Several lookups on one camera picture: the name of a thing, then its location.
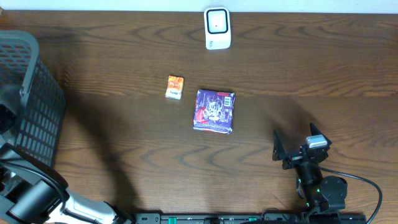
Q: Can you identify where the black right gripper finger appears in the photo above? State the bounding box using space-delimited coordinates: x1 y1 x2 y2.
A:
272 129 285 161
310 123 332 146

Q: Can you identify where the purple snack packet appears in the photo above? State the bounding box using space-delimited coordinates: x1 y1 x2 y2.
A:
193 90 236 134

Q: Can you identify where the orange small snack box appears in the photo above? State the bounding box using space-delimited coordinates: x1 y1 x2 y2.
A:
165 75 184 100

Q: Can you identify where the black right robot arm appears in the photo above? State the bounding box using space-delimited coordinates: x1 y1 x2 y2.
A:
272 123 348 213

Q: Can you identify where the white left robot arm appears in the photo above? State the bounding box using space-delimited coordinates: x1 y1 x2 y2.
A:
1 137 136 223

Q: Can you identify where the white barcode scanner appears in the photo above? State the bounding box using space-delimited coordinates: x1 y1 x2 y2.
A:
203 7 231 50

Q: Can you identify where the black mesh plastic basket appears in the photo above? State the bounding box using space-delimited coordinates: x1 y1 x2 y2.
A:
1 30 66 167

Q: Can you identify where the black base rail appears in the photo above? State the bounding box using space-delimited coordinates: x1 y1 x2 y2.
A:
134 211 367 224

